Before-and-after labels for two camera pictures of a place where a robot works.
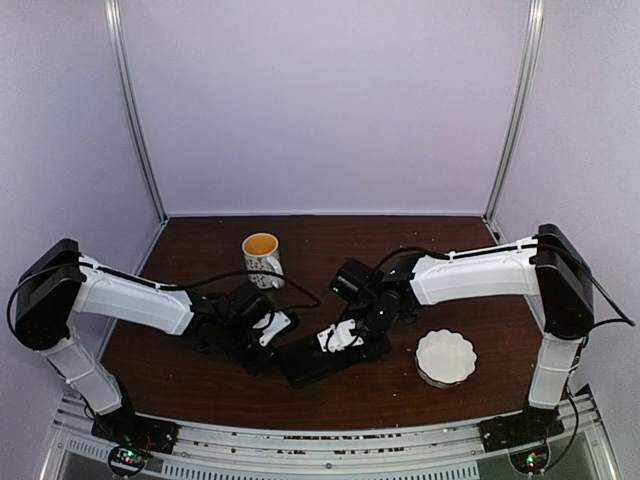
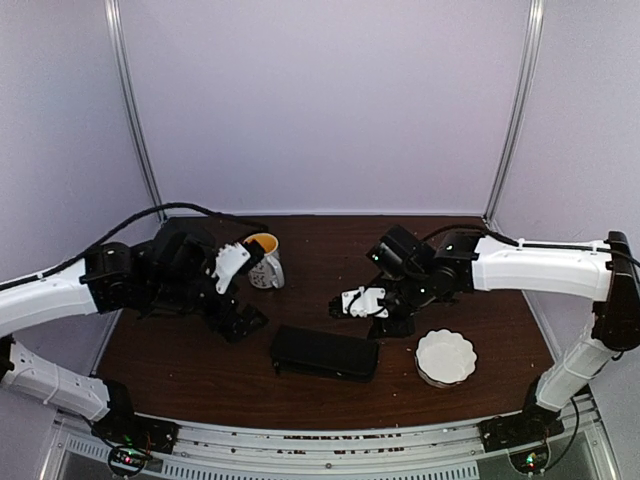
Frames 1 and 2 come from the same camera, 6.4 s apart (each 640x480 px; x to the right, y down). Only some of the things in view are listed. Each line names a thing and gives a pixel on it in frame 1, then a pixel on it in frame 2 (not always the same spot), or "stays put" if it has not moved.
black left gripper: [254, 367] -> [238, 328]
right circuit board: [531, 461] stays put
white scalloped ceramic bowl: [444, 358] stays put
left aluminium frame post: [115, 16] stays put
